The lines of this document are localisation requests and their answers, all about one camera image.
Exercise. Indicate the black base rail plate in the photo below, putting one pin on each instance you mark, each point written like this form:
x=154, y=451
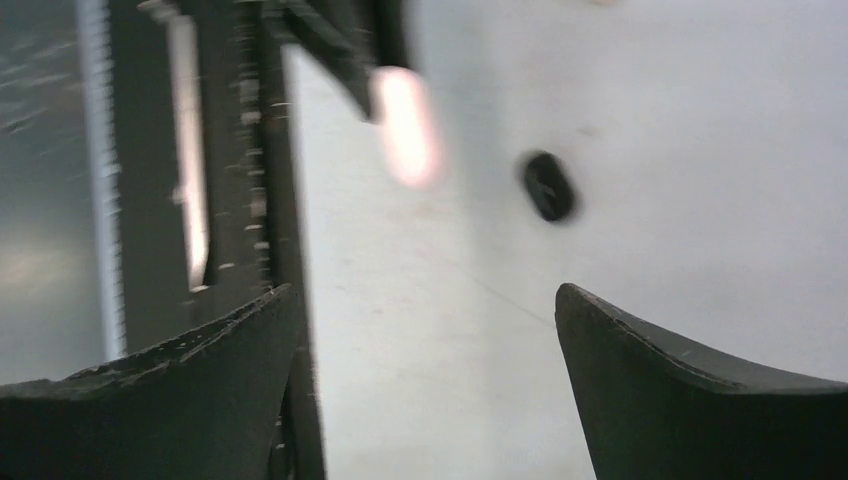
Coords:
x=208, y=215

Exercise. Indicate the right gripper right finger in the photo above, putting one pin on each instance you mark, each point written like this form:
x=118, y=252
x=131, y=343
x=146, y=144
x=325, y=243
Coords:
x=656, y=405

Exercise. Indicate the black earbud charging case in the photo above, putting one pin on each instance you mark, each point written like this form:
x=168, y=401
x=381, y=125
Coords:
x=548, y=186

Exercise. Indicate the white earbud charging case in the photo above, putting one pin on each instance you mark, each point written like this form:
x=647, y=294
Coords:
x=407, y=126

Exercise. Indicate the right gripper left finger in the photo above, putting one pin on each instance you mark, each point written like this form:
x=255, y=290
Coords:
x=203, y=405

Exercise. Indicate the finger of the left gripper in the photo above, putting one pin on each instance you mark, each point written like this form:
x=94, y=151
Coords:
x=340, y=34

